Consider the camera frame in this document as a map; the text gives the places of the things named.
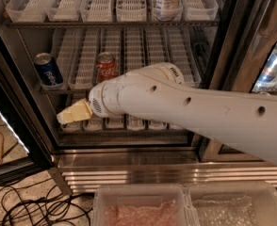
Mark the tall bottle on top shelf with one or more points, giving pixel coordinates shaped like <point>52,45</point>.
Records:
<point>166,10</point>

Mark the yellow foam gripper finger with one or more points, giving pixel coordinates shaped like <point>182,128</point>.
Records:
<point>79,111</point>

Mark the top wire shelf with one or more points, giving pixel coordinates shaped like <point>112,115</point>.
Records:
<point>47,24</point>

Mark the red coca-cola can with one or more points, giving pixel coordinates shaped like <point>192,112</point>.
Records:
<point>106,66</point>

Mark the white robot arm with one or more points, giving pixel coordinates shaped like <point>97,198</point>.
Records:
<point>192,110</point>

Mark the clear bin with pink wrap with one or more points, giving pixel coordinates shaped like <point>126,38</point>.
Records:
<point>142,205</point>

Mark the silver can behind glass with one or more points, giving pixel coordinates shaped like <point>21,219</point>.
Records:
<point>268,76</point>

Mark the bottom wire shelf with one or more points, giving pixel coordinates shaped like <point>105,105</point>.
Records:
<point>124,133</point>

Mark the blue pepsi can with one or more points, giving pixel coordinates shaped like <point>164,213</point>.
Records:
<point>47,69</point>

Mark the stainless steel fridge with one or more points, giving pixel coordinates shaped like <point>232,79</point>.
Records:
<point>81,164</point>

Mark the open fridge door left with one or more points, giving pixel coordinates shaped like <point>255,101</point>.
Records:
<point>17,118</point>

